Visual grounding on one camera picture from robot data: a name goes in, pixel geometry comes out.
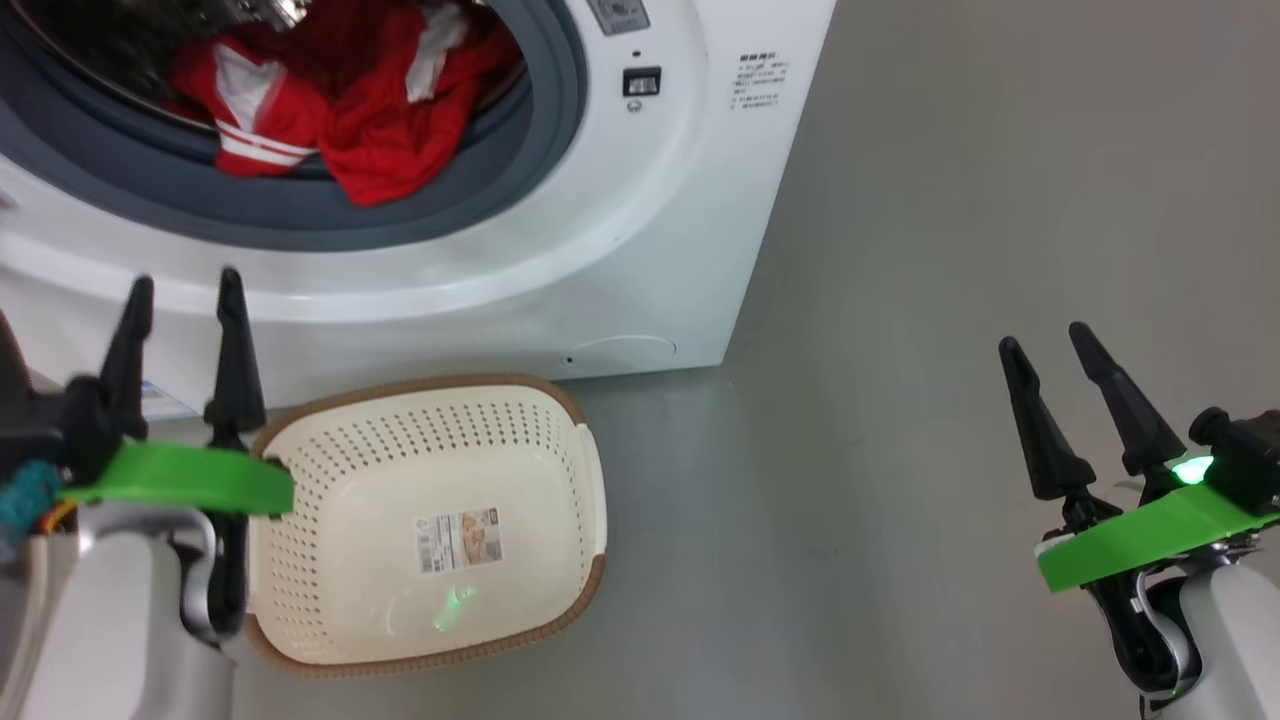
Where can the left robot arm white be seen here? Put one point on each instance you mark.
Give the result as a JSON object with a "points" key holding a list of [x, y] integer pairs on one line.
{"points": [[110, 620]]}

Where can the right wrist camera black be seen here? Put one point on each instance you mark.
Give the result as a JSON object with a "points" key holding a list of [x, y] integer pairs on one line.
{"points": [[1245, 460]]}

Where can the cream perforated laundry basket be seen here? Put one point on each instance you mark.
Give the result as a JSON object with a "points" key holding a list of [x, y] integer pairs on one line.
{"points": [[380, 590]]}

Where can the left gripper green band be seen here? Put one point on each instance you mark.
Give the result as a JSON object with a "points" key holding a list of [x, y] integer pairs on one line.
{"points": [[190, 480]]}

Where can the white washing machine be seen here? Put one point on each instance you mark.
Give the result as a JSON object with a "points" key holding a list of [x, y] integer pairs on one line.
{"points": [[650, 250]]}

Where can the red garment white stripes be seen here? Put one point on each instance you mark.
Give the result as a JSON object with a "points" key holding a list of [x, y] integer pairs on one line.
{"points": [[250, 120]]}

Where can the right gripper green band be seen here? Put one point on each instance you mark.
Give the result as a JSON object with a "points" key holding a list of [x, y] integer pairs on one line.
{"points": [[1130, 540]]}

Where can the round filter cover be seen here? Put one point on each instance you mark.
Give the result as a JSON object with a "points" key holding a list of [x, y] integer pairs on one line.
{"points": [[620, 352]]}

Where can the steel washing drum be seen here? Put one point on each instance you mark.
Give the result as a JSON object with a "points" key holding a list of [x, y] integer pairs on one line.
{"points": [[100, 40]]}

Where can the blue energy label sticker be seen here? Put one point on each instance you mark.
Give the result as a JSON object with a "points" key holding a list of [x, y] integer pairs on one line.
{"points": [[165, 400]]}

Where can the plain red garment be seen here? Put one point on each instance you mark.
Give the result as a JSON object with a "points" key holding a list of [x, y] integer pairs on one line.
{"points": [[400, 140]]}

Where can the grey door lock plate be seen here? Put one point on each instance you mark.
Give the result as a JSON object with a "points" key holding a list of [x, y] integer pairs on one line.
{"points": [[618, 15]]}

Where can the basket product label sticker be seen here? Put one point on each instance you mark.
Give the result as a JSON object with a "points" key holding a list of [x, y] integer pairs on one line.
{"points": [[460, 540]]}

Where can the black door latch socket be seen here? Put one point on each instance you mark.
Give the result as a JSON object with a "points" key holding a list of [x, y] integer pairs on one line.
{"points": [[642, 82]]}

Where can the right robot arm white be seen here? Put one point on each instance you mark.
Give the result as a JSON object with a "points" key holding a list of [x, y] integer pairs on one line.
{"points": [[1235, 640]]}

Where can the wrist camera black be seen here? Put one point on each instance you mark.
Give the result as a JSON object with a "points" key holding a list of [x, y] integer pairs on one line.
{"points": [[1245, 460], [50, 420]]}

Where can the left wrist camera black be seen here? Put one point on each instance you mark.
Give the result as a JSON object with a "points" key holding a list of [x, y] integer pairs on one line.
{"points": [[50, 420]]}

